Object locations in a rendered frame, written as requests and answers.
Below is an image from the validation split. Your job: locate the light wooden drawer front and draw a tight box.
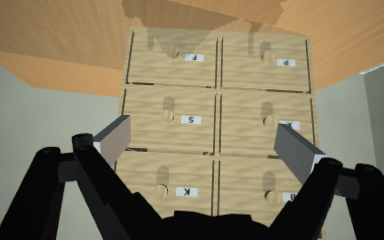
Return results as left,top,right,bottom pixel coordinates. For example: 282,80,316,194
116,155,213,218
128,30,216,89
217,160,302,227
220,34,309,93
123,88,215,155
219,93,314,159

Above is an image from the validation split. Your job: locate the small wooden chest of drawers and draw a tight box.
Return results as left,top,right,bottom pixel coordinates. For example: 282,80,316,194
117,27,320,216

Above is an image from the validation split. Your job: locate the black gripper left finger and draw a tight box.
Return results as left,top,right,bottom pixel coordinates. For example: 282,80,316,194
0,115,187,240

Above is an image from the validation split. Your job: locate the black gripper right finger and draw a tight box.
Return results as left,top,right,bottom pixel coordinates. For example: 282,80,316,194
257,123,384,240

